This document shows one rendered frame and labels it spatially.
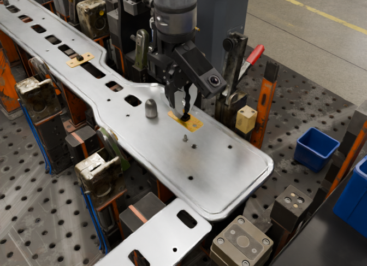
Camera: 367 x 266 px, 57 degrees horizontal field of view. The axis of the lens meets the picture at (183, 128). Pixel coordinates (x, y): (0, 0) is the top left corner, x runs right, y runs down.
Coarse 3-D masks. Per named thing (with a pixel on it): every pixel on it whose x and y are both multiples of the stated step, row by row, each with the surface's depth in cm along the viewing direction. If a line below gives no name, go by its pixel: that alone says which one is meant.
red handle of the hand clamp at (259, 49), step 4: (256, 48) 84; (260, 48) 84; (252, 52) 84; (256, 52) 84; (260, 52) 84; (252, 56) 84; (256, 56) 84; (248, 60) 84; (252, 60) 84; (256, 60) 84; (244, 64) 84; (248, 64) 84; (252, 64) 84; (244, 68) 84; (248, 68) 84; (240, 72) 84; (244, 72) 84; (240, 76) 84; (240, 80) 84; (224, 92) 84; (224, 96) 84
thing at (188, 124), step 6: (168, 114) 78; (186, 114) 76; (180, 120) 76; (186, 120) 76; (192, 120) 76; (198, 120) 76; (186, 126) 75; (192, 126) 75; (198, 126) 75; (192, 132) 74
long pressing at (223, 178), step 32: (32, 0) 134; (32, 32) 117; (64, 32) 117; (64, 64) 104; (96, 64) 104; (96, 96) 93; (128, 96) 94; (128, 128) 85; (160, 128) 85; (224, 128) 84; (160, 160) 78; (192, 160) 78; (224, 160) 78; (256, 160) 78; (192, 192) 71; (224, 192) 71
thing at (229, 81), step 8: (224, 40) 73; (232, 40) 73; (240, 40) 74; (224, 48) 74; (232, 48) 73; (240, 48) 74; (232, 56) 78; (240, 56) 76; (224, 64) 80; (232, 64) 79; (240, 64) 78; (224, 72) 81; (232, 72) 79; (232, 80) 80; (224, 88) 85; (232, 88) 81
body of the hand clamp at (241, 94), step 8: (216, 96) 86; (240, 96) 86; (216, 104) 88; (224, 104) 86; (232, 104) 84; (240, 104) 87; (216, 112) 90; (224, 112) 87; (232, 112) 86; (224, 120) 89; (232, 120) 88; (232, 128) 91
